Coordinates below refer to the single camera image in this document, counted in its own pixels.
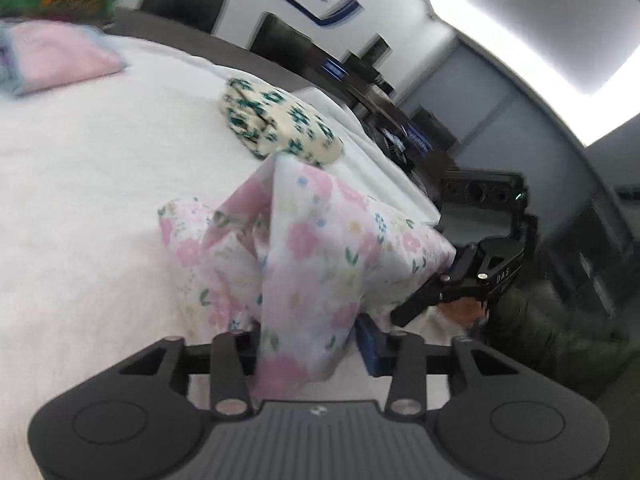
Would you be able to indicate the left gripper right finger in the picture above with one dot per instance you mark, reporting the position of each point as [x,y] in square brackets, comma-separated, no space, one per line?
[399,355]

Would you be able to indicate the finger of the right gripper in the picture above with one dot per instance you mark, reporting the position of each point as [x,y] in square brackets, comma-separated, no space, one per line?
[430,289]

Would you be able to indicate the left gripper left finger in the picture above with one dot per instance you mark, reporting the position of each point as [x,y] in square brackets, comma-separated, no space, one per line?
[232,357]

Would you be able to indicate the pink floral garment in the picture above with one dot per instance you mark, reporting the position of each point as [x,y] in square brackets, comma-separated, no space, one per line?
[296,254]

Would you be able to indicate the operator right hand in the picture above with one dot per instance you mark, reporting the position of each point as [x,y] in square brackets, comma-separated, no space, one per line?
[466,313]

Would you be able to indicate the white towel table cover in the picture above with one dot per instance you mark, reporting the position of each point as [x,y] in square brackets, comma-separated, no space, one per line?
[84,172]

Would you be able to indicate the cream green floral folded cloth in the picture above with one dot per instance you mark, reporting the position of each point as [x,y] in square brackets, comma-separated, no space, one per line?
[268,120]

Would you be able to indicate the black office chair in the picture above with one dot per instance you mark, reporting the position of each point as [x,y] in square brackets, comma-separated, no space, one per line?
[199,14]
[281,44]

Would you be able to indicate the pink folded cloth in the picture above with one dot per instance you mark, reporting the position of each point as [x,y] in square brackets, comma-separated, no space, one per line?
[42,55]

